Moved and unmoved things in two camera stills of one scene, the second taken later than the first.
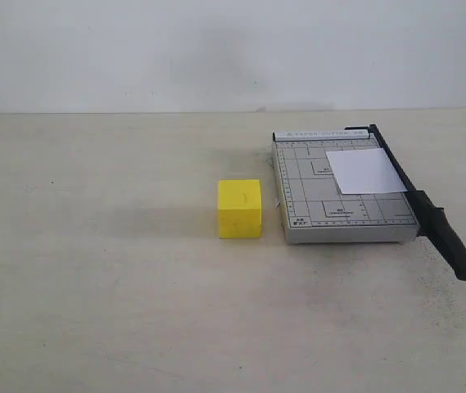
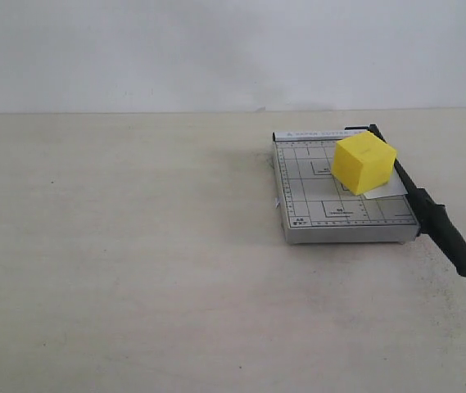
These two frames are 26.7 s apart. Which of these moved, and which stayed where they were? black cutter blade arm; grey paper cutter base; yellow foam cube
Moved: yellow foam cube
Stayed: grey paper cutter base; black cutter blade arm
